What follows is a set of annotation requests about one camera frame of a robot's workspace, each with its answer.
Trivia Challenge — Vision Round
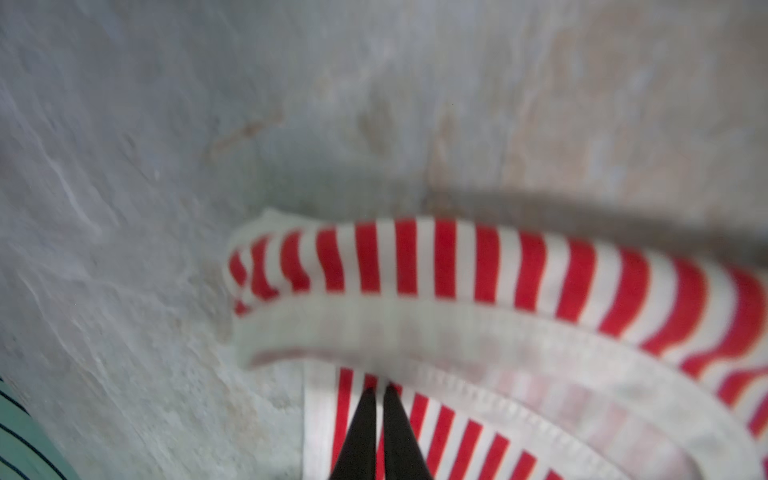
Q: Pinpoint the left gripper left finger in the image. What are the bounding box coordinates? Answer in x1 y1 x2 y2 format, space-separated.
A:
329 389 377 480

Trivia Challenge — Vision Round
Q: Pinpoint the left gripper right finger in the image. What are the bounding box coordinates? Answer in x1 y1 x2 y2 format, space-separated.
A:
382 384 433 480

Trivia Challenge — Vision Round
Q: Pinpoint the red white striped tank top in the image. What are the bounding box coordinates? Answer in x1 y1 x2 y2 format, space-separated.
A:
223 211 767 479

